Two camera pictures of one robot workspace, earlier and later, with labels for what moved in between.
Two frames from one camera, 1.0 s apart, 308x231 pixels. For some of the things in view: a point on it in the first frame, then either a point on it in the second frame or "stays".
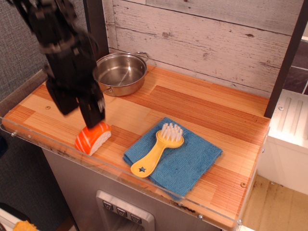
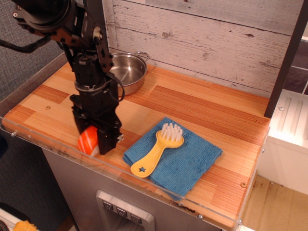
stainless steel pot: x=123 y=72 stays
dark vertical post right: x=297 y=34 stays
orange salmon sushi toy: x=89 y=140 stays
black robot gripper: x=70 y=69 -> x=97 y=99
